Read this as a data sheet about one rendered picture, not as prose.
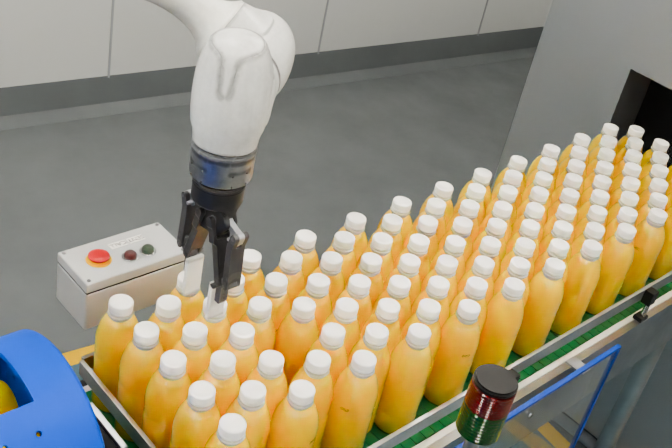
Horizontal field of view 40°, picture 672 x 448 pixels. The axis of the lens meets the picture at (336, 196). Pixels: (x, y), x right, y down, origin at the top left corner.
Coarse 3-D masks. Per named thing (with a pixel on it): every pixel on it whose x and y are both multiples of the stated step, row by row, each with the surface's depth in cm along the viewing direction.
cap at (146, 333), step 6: (138, 324) 144; (144, 324) 144; (150, 324) 144; (138, 330) 143; (144, 330) 143; (150, 330) 143; (156, 330) 143; (138, 336) 142; (144, 336) 142; (150, 336) 142; (156, 336) 143; (138, 342) 142; (144, 342) 142; (150, 342) 142
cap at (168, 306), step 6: (162, 300) 150; (168, 300) 150; (174, 300) 150; (156, 306) 149; (162, 306) 148; (168, 306) 149; (174, 306) 149; (180, 306) 150; (162, 312) 148; (168, 312) 148; (174, 312) 149
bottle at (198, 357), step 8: (176, 344) 147; (184, 344) 145; (208, 344) 148; (184, 352) 145; (192, 352) 145; (200, 352) 146; (208, 352) 147; (192, 360) 145; (200, 360) 146; (208, 360) 147; (192, 368) 145; (200, 368) 146; (192, 376) 146
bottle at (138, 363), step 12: (132, 348) 144; (144, 348) 143; (156, 348) 145; (120, 360) 146; (132, 360) 143; (144, 360) 143; (156, 360) 144; (120, 372) 146; (132, 372) 144; (144, 372) 144; (120, 384) 147; (132, 384) 145; (144, 384) 145; (120, 396) 148; (132, 396) 146; (144, 396) 146; (132, 408) 147; (120, 432) 151
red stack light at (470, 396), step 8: (472, 376) 128; (472, 384) 127; (472, 392) 127; (480, 392) 126; (472, 400) 127; (480, 400) 126; (488, 400) 125; (496, 400) 125; (504, 400) 125; (512, 400) 126; (472, 408) 128; (480, 408) 127; (488, 408) 126; (496, 408) 126; (504, 408) 126; (480, 416) 127; (488, 416) 127; (496, 416) 127; (504, 416) 128
